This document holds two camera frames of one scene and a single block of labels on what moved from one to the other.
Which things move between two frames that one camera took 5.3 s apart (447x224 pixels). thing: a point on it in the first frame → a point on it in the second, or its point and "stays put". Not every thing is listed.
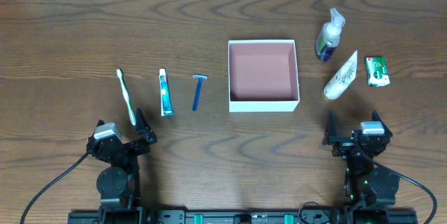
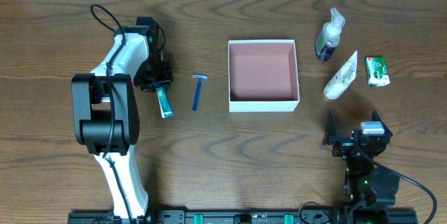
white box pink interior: (263, 76) stays put
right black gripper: (346, 140) stays put
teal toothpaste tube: (166, 106) stays put
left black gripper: (129, 148) → (154, 84)
